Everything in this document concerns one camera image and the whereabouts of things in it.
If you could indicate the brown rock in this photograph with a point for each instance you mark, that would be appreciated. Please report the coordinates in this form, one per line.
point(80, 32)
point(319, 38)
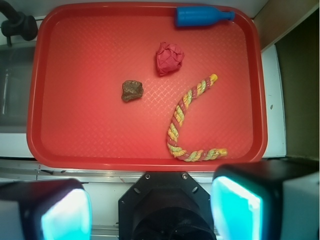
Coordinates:
point(131, 90)

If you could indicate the black cable clamp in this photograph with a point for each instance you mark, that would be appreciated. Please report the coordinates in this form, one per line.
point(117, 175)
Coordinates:
point(17, 24)

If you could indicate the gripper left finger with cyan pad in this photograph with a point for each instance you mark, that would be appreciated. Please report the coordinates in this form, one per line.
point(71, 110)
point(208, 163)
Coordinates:
point(45, 210)

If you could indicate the red plastic tray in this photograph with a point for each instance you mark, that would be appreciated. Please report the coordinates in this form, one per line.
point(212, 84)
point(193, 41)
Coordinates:
point(85, 52)

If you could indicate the crumpled red paper ball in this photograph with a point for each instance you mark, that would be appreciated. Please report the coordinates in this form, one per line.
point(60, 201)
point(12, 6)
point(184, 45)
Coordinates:
point(169, 58)

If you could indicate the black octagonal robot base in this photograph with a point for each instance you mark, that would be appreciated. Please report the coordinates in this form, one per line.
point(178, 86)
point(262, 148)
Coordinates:
point(165, 206)

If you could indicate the blue plastic bottle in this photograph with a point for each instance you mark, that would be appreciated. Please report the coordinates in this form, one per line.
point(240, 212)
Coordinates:
point(198, 16)

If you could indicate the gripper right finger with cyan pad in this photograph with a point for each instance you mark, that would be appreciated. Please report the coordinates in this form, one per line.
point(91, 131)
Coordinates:
point(277, 199)

